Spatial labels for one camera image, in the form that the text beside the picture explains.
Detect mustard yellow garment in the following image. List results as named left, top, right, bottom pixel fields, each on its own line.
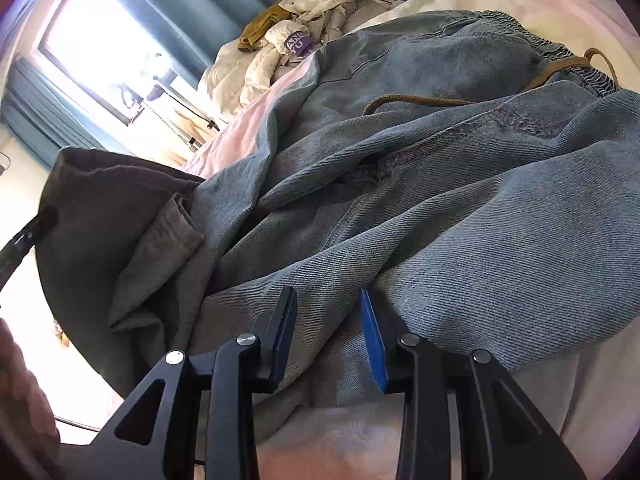
left=237, top=2, right=292, bottom=54

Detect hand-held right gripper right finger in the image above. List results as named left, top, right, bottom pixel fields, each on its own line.
left=359, top=287, right=588, bottom=480

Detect pile of beige clothes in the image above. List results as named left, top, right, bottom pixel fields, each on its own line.
left=200, top=0, right=411, bottom=117

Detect blue denim jeans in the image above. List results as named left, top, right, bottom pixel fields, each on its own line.
left=35, top=10, right=640, bottom=411

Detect dark framed window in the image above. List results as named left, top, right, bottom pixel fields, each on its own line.
left=35, top=0, right=201, bottom=126

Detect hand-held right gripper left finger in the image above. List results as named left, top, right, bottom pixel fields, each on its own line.
left=90, top=286, right=299, bottom=480

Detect white garment with purple patch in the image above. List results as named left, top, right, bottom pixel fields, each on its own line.
left=265, top=21, right=322, bottom=62

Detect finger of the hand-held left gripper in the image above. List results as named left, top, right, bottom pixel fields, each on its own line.
left=0, top=207, right=60, bottom=271

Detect garment steamer stand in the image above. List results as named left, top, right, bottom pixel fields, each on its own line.
left=117, top=52, right=221, bottom=133

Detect person's left hand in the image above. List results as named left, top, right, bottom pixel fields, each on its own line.
left=0, top=320, right=62, bottom=448

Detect narrow teal curtain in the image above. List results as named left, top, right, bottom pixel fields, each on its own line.
left=0, top=57, right=68, bottom=171

